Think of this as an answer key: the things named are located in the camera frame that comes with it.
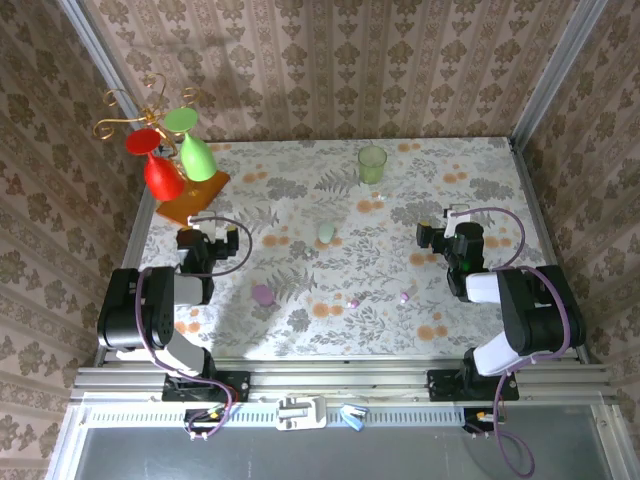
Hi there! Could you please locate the orange rack base board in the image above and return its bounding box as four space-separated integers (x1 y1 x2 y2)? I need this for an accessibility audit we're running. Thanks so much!
154 169 231 230

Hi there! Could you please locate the green translucent plastic tumbler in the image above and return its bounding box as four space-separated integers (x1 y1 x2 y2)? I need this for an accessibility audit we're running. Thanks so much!
357 145 389 186

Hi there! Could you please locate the green plastic wine glass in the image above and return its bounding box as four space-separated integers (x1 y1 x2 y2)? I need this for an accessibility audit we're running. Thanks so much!
163 108 218 182

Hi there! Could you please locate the red plastic wine glass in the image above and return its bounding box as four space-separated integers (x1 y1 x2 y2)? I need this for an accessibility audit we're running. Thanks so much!
124 128 186 202

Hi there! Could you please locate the floral patterned tablecloth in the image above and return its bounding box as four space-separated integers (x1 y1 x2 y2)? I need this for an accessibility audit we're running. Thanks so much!
124 137 576 359

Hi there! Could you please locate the blue plastic clip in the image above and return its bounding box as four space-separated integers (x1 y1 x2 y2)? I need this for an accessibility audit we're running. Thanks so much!
339 404 370 432

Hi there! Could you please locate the grey metal panel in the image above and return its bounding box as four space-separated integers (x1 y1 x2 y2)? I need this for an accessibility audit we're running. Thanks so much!
74 427 616 480

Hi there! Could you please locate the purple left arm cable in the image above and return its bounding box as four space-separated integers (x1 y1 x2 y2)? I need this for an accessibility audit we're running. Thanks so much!
134 214 252 441

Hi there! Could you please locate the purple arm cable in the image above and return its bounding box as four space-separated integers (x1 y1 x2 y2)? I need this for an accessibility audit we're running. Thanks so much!
134 214 252 441
464 207 586 476

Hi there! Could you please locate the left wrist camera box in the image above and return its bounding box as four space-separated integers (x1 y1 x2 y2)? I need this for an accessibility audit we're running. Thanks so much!
187 211 231 242

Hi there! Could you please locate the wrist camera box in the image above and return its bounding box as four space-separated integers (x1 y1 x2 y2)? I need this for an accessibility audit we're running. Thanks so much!
187 211 231 242
444 203 474 236

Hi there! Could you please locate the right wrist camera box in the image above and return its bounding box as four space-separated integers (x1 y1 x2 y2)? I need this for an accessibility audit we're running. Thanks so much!
444 203 474 236

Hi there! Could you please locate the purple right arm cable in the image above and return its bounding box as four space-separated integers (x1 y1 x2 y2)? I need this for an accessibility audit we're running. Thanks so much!
464 207 586 476

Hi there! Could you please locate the aluminium side rail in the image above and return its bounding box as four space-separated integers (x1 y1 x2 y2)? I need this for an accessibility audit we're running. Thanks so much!
74 184 156 386
507 135 594 366

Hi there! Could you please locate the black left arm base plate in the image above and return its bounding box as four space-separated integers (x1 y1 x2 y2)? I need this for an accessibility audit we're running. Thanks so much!
163 370 251 404

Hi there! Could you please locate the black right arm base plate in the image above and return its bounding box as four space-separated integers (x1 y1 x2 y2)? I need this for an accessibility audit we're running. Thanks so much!
427 368 520 402

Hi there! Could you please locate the gold wire glass rack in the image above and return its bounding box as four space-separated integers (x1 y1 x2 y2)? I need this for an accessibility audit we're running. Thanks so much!
93 73 202 197

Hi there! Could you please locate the aluminium table edge rail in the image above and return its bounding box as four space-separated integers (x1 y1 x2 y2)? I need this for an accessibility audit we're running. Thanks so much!
69 359 619 401

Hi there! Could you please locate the white slotted cable duct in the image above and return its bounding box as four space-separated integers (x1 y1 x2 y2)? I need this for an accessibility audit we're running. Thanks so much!
82 405 466 427

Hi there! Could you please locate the white plastic rail mount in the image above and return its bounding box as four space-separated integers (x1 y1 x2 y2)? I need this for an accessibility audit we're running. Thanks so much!
275 394 327 431

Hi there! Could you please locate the aluminium corner post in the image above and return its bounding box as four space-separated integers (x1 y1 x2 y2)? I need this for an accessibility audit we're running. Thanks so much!
509 0 609 144
57 0 141 146

